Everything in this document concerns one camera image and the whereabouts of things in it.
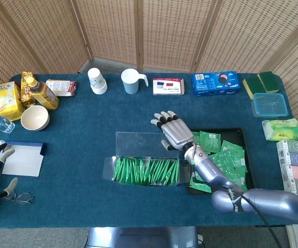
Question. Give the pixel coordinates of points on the stack of paper cups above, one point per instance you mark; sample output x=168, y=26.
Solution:
x=95, y=80

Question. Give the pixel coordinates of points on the white blue open paper box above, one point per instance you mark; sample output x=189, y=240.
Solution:
x=22, y=160

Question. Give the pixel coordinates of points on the blue plastic container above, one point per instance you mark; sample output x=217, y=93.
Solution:
x=270, y=104

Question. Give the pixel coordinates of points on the yellow snack box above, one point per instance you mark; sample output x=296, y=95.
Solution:
x=8, y=103

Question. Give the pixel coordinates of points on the brown white biscuit box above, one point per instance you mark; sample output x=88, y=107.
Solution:
x=61, y=87

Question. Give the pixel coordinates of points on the green wet wipes pack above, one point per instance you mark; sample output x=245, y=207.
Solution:
x=280, y=129

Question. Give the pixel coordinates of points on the thin frame eyeglasses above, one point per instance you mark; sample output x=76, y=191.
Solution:
x=24, y=197

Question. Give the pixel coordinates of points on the clear plastic box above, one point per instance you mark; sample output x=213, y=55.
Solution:
x=138, y=144

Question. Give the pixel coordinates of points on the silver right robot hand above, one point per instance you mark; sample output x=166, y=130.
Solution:
x=175, y=131

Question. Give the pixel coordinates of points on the pastel tissue multipack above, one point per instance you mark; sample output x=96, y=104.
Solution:
x=292, y=165

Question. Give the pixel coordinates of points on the yellow drink bottle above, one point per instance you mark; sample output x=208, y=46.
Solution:
x=45, y=95

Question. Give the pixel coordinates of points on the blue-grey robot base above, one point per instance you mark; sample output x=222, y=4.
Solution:
x=138, y=239

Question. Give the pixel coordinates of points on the blue table cloth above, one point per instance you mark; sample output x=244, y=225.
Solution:
x=86, y=116

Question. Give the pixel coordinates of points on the black plastic tray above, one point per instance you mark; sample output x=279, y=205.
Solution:
x=231, y=134

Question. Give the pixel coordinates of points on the white red blue card box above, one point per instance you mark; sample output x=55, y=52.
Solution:
x=168, y=86

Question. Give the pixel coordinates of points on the rattan folding screen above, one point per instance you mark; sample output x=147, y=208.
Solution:
x=164, y=31

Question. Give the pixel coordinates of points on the yellow printed snack packet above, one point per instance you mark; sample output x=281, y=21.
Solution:
x=26, y=90

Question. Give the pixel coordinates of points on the yellow green sponge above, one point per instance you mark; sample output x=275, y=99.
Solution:
x=253, y=86
x=268, y=81

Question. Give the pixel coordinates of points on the blue cookie box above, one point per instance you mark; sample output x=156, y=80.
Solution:
x=210, y=85

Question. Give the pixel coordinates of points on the beige bowl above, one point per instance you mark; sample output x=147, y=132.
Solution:
x=35, y=118

